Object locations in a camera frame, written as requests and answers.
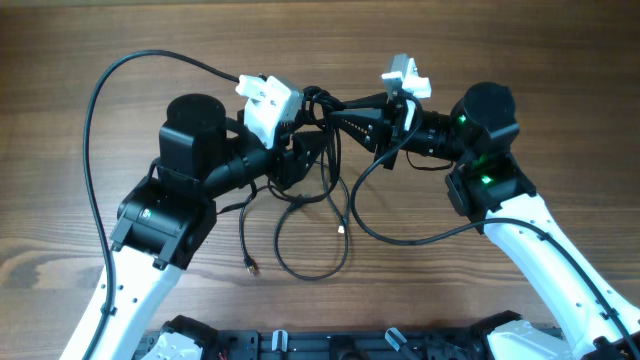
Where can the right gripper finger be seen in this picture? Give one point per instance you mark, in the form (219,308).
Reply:
(376,101)
(366,126)

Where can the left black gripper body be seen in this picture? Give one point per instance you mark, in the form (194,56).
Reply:
(284,165)

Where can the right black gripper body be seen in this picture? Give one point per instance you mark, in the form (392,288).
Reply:
(397,131)

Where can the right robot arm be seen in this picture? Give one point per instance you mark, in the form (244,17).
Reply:
(487,186)

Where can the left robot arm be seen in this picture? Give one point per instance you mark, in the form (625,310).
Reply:
(165,219)

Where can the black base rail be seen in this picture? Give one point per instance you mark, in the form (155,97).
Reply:
(431,343)

